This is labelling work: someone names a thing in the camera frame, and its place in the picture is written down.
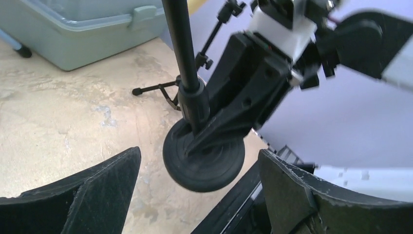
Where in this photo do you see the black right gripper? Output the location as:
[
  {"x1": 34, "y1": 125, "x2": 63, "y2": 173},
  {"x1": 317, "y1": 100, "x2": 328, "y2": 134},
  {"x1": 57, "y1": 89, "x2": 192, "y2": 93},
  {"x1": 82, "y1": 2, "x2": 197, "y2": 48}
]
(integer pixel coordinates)
[{"x1": 186, "y1": 0, "x2": 341, "y2": 155}]

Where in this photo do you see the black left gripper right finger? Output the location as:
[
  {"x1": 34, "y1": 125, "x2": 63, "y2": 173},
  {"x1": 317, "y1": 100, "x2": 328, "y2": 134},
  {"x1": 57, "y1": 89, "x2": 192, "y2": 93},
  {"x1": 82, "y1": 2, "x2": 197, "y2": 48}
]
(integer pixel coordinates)
[{"x1": 258, "y1": 149, "x2": 413, "y2": 234}]

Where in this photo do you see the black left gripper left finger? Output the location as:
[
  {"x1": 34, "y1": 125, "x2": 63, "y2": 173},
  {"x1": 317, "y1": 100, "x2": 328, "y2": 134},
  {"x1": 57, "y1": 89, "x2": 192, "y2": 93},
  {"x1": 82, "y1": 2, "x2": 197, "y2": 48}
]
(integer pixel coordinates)
[{"x1": 0, "y1": 147, "x2": 141, "y2": 234}]

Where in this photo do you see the black round-base microphone stand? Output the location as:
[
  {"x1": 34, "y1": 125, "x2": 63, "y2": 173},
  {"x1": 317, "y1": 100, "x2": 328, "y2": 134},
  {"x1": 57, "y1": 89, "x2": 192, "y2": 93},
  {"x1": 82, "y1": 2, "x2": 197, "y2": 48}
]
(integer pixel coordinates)
[{"x1": 161, "y1": 0, "x2": 246, "y2": 194}]

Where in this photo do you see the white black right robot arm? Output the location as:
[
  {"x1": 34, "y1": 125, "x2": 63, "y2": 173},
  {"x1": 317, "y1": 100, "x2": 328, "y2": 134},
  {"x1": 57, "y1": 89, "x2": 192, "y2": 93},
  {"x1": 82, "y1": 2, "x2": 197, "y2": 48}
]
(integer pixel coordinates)
[{"x1": 185, "y1": 0, "x2": 413, "y2": 156}]

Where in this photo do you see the black tripod microphone stand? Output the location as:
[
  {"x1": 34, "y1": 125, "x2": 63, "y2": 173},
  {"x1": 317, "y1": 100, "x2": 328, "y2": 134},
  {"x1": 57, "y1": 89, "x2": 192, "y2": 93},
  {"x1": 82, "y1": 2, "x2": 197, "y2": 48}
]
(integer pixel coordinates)
[{"x1": 131, "y1": 0, "x2": 247, "y2": 112}]

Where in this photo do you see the light blue music stand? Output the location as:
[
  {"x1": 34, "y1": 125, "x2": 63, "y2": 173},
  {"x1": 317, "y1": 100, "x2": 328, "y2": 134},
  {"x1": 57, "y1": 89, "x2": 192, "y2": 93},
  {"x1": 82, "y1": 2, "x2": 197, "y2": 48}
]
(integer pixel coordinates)
[{"x1": 0, "y1": 30, "x2": 32, "y2": 58}]

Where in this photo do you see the translucent green storage box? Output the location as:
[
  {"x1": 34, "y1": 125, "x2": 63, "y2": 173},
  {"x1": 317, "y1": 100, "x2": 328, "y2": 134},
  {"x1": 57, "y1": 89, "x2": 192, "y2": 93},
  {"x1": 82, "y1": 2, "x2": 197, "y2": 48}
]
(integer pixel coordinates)
[{"x1": 0, "y1": 0, "x2": 166, "y2": 71}]

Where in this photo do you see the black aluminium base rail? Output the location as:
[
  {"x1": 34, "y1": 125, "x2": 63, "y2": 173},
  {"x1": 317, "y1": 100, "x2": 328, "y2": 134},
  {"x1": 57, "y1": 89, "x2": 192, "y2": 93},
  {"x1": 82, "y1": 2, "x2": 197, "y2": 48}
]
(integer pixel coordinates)
[{"x1": 190, "y1": 145, "x2": 413, "y2": 234}]

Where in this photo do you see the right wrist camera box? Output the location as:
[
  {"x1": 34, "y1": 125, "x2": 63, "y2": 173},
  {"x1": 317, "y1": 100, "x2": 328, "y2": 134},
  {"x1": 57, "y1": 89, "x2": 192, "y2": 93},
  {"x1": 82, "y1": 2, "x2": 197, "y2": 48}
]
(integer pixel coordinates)
[{"x1": 247, "y1": 0, "x2": 317, "y2": 62}]

